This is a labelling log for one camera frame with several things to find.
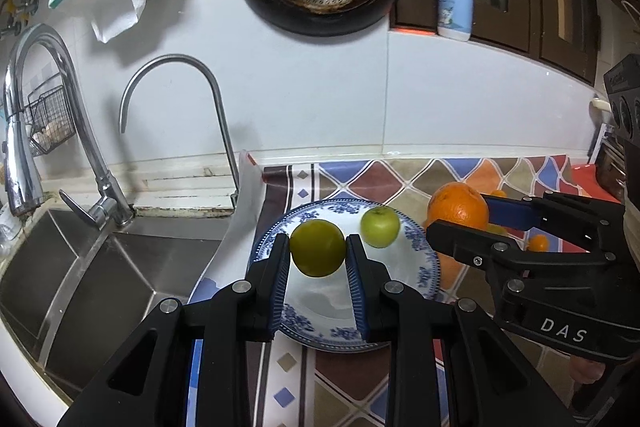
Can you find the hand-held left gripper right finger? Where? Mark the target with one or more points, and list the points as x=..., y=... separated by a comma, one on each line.
x=357, y=292

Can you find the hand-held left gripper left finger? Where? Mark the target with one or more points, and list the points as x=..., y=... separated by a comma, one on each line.
x=279, y=302

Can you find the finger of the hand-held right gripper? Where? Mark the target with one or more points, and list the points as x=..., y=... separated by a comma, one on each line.
x=510, y=213
x=460, y=242

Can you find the small yellow kumquat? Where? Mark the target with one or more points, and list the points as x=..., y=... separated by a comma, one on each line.
x=498, y=194

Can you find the large orange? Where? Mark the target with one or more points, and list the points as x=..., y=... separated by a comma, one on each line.
x=457, y=204

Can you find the blue and white plate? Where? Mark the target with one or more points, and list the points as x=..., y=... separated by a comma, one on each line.
x=320, y=307

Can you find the small orange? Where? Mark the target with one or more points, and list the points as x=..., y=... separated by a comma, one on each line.
x=538, y=243

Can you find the yellow-green round plum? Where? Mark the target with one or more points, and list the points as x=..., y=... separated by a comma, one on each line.
x=317, y=247

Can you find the green apple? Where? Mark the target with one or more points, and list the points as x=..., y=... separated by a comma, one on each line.
x=380, y=227

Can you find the person's right hand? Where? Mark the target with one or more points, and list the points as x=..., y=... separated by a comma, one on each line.
x=585, y=369

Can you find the red plastic object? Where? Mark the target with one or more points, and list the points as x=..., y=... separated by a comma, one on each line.
x=587, y=182

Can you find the colourful patterned counter mat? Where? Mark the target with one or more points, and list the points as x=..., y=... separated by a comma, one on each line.
x=400, y=179

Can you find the stainless steel sink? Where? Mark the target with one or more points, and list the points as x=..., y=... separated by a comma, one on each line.
x=100, y=287

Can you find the thin gooseneck faucet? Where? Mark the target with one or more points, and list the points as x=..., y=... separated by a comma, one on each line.
x=220, y=117

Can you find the chrome pull-down faucet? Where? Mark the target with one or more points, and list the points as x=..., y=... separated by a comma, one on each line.
x=15, y=147

